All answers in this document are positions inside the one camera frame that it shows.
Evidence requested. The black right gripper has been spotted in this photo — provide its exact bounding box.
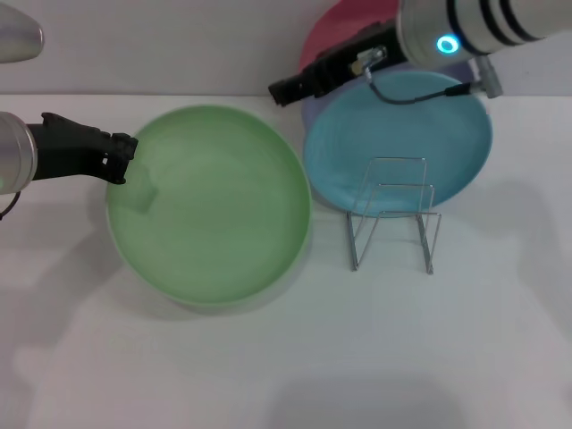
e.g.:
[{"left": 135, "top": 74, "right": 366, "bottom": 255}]
[{"left": 267, "top": 21, "right": 408, "bottom": 107}]

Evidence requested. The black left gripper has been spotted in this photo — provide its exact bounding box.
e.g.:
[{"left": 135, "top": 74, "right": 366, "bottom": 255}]
[{"left": 25, "top": 112, "right": 140, "bottom": 186}]

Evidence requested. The green round plate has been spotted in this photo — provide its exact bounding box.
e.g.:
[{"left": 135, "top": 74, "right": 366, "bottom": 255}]
[{"left": 105, "top": 104, "right": 313, "bottom": 310}]

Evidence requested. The purple round plate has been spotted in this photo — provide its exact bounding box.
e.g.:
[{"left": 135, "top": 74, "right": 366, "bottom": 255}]
[{"left": 299, "top": 61, "right": 477, "bottom": 131}]

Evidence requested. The red round plate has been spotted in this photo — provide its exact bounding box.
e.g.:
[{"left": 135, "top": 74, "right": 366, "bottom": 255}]
[{"left": 299, "top": 0, "right": 402, "bottom": 75}]

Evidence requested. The blue round plate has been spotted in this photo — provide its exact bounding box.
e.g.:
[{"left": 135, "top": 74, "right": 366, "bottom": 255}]
[{"left": 302, "top": 70, "right": 494, "bottom": 220}]

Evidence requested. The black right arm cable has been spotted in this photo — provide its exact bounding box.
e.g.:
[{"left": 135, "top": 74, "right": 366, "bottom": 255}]
[{"left": 357, "top": 44, "right": 475, "bottom": 107}]

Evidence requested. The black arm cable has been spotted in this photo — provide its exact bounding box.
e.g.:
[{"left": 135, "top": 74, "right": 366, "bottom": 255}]
[
  {"left": 357, "top": 44, "right": 475, "bottom": 107},
  {"left": 0, "top": 190, "right": 21, "bottom": 221}
]

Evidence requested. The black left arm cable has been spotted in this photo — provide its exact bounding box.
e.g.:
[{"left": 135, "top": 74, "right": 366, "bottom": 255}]
[{"left": 0, "top": 190, "right": 21, "bottom": 221}]

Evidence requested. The metal wire plate rack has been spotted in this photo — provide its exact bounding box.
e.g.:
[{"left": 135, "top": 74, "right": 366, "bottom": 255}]
[{"left": 344, "top": 156, "right": 443, "bottom": 275}]

